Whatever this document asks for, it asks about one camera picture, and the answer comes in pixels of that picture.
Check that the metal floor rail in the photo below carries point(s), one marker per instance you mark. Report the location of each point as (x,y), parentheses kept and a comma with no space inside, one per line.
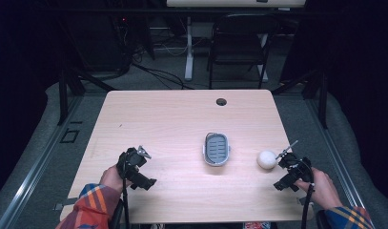
(336,159)
(32,171)

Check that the black folding chair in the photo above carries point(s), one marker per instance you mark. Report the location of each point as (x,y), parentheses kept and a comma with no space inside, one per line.
(237,47)

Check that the person's right hand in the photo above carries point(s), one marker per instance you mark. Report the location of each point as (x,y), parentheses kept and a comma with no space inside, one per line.
(323,191)

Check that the white desk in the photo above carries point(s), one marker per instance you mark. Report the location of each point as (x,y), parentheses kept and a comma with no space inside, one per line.
(189,47)

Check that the grey tape strip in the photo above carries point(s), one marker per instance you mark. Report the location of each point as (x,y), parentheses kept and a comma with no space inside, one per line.
(64,203)

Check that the red printed packet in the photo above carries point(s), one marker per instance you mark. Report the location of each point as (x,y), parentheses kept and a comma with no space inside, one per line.
(257,225)

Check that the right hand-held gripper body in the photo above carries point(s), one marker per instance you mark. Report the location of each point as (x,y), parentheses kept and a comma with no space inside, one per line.
(293,170)

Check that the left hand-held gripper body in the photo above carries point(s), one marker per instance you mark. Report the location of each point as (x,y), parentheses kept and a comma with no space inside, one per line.
(135,173)

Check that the white ball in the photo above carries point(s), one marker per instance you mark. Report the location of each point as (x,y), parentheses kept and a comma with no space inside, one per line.
(266,159)

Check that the person's left hand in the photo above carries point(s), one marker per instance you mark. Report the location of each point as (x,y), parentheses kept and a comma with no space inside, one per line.
(111,178)

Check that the black metal stand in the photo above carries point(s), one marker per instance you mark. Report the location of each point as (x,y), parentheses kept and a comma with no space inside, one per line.
(323,101)
(63,95)

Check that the grey oval basket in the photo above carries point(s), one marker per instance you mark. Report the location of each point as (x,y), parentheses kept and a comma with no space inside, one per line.
(216,149)

